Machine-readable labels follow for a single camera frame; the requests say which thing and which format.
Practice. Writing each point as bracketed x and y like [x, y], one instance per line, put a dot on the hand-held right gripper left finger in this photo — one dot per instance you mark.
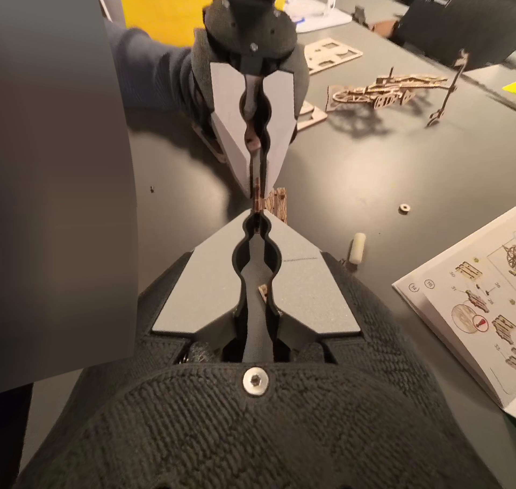
[193, 295]

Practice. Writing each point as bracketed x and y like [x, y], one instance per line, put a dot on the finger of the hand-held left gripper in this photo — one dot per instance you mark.
[282, 106]
[225, 102]

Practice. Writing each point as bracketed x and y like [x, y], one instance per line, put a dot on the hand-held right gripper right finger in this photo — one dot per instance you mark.
[314, 295]

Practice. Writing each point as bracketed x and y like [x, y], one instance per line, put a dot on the small notched wooden model part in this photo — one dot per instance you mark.
[258, 198]

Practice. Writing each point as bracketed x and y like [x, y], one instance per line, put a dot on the slatted wooden model panel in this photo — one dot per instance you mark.
[278, 204]

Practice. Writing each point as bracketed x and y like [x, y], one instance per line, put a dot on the person's left forearm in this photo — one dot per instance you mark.
[153, 65]

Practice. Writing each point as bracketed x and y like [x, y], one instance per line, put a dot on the laser-cut wooden parts sheet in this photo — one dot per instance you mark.
[330, 55]
[312, 118]

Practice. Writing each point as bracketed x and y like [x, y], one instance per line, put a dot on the assembled wooden model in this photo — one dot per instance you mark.
[383, 89]

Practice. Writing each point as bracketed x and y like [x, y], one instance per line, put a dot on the small wooden scrap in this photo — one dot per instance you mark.
[263, 292]

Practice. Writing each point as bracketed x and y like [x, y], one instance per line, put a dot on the cream cylindrical wax stick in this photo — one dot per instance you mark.
[357, 248]

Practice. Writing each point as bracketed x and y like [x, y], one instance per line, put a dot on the white stand base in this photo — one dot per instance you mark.
[318, 13]

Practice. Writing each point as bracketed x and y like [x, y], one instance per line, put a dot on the yellow panel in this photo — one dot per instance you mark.
[169, 5]

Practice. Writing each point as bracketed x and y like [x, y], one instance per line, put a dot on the small dark wooden part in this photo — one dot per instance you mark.
[361, 15]

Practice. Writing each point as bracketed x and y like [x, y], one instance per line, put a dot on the white instruction booklet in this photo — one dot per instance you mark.
[463, 295]

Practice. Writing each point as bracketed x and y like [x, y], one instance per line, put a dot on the black bag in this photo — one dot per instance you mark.
[451, 33]

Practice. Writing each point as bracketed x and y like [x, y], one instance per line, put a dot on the yellow sticky note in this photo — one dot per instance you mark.
[510, 87]

